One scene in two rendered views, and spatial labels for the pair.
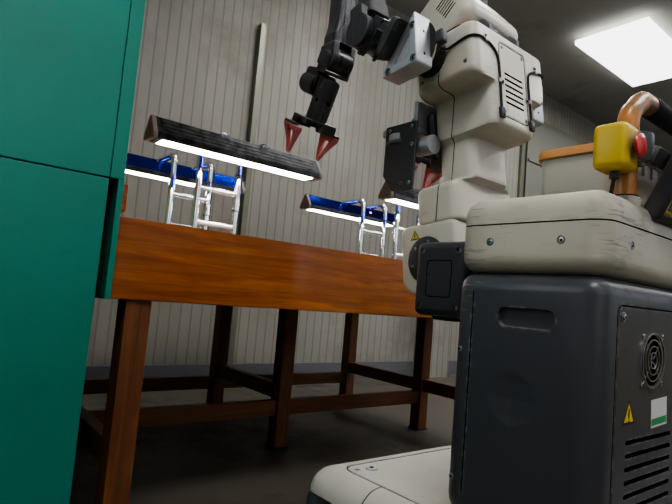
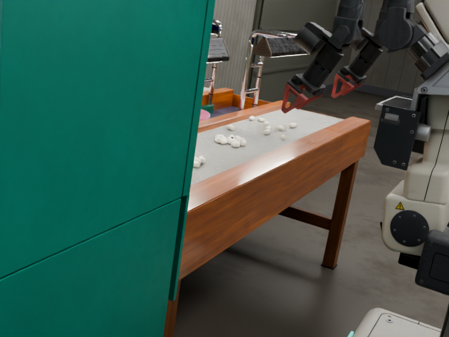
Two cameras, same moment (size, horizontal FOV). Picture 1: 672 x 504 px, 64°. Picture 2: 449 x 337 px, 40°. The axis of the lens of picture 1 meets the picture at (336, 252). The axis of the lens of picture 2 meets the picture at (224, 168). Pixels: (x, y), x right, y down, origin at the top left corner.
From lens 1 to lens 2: 118 cm
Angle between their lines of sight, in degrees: 33
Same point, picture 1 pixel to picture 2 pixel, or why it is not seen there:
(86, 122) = (173, 155)
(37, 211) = (143, 256)
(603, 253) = not seen: outside the picture
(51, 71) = (156, 120)
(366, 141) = not seen: outside the picture
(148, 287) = (183, 268)
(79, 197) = (165, 227)
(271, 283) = (243, 218)
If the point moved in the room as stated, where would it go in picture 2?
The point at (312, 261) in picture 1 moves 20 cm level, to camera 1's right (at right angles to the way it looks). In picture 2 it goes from (265, 185) to (320, 185)
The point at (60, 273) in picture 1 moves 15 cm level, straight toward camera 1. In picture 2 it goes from (152, 297) to (204, 328)
